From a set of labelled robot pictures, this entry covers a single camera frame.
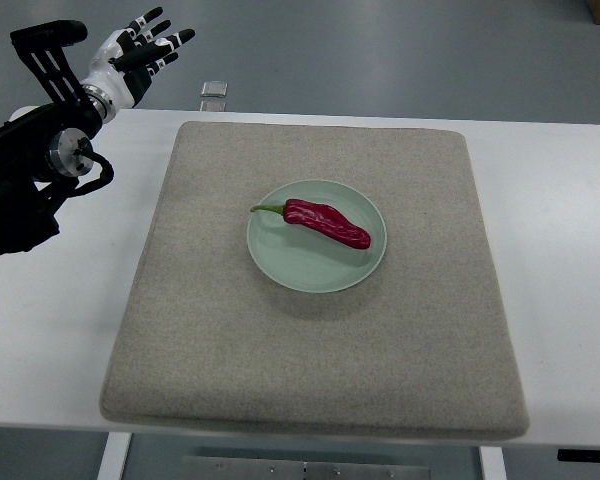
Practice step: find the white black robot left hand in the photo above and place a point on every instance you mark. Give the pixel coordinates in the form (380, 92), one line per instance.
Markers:
(122, 69)

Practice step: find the red pepper with green stem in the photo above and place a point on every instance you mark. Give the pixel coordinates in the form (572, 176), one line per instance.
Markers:
(321, 218)

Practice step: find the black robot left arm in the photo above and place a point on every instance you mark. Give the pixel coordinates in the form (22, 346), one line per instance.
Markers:
(46, 155)

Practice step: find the pale green round plate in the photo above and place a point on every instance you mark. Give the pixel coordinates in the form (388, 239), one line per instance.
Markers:
(302, 259)

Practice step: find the white left table leg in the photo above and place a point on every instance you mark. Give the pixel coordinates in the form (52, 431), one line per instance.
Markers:
(114, 456)

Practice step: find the white table leg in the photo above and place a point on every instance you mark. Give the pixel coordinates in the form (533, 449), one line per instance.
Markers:
(114, 456)
(492, 463)

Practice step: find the beige felt mat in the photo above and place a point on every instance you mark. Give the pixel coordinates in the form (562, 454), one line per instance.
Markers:
(419, 349)

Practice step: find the white right table leg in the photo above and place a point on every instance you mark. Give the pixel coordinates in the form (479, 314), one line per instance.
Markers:
(492, 463)

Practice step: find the black table control panel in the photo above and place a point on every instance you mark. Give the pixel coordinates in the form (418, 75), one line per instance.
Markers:
(578, 456)

